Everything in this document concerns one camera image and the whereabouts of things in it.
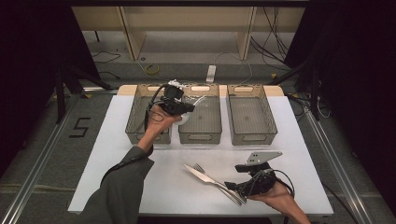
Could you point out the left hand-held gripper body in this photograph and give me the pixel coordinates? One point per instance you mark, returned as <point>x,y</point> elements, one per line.
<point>172,99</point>

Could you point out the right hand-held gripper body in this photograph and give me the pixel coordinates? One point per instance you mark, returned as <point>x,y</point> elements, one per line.
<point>261,180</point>

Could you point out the white ceramic spoon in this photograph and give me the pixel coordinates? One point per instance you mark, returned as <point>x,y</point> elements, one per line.
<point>186,119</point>

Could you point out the smoky clear plastic bin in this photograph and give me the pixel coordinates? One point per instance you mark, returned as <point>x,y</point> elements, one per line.
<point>134,118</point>
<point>252,118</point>
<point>205,124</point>

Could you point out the metal table knife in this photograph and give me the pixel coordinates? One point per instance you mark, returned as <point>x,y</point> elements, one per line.
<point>202,176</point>

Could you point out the person's right hand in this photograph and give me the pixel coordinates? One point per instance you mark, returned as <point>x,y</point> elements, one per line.
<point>275,196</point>

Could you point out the person's left hand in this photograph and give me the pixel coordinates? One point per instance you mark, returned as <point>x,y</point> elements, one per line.
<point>162,123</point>

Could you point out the yellow tape roll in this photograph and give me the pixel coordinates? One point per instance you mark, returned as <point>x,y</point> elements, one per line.
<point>152,69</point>

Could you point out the white power strip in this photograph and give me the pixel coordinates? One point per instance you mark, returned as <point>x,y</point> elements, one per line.
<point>211,73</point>

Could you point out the beige wooden shelf unit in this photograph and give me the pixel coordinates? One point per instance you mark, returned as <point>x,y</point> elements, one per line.
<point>186,18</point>

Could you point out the black metal stand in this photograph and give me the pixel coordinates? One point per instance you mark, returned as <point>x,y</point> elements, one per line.
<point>59,93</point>
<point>314,93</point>

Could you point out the black curtain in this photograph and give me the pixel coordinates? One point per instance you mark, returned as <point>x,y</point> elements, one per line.
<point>358,77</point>
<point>25,62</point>

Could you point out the aluminium floor rail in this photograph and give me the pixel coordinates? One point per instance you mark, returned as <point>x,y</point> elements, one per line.
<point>339,174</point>
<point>37,169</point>

